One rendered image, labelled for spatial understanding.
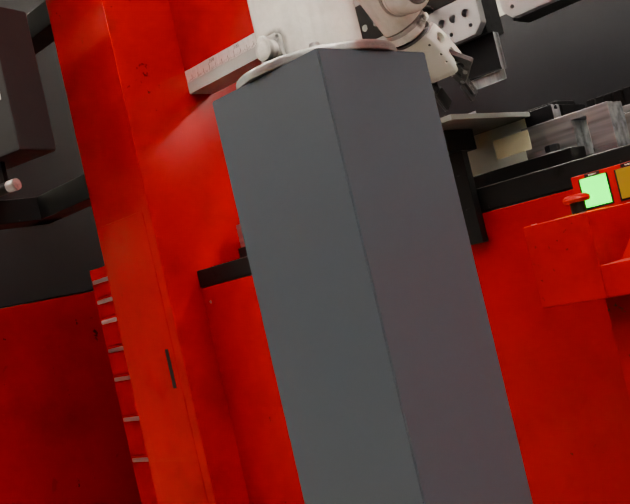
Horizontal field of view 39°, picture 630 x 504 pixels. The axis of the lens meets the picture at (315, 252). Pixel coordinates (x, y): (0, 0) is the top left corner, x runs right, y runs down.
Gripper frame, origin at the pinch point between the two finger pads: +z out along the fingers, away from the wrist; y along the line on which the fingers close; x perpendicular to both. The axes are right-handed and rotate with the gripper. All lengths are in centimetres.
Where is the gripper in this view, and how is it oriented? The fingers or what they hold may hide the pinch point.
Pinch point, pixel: (456, 95)
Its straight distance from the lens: 177.7
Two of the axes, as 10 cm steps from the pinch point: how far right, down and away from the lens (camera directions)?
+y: -6.9, 1.9, 6.9
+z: 6.1, 6.6, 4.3
